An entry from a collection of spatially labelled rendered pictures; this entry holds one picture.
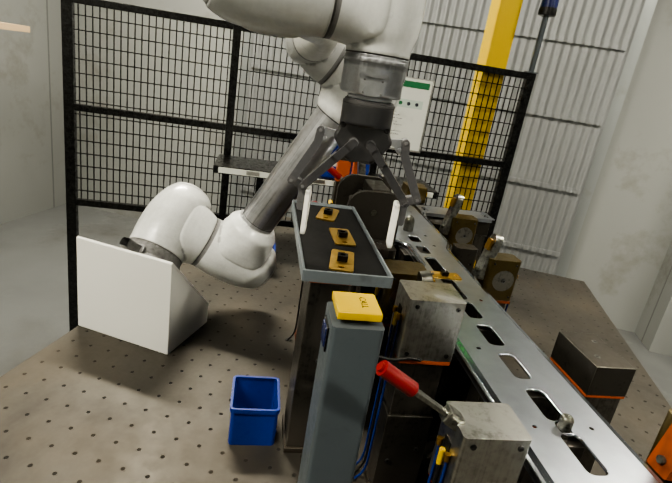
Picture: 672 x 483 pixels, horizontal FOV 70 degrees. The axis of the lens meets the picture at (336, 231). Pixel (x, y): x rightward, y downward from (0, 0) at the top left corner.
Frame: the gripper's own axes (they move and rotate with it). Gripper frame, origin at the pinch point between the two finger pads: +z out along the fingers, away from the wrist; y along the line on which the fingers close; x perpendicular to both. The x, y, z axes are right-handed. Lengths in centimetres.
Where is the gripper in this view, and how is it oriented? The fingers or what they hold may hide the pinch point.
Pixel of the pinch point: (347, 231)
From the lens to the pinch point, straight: 75.6
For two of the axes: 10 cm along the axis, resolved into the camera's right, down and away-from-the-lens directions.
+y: 9.9, 1.6, 0.0
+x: 0.5, -3.1, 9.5
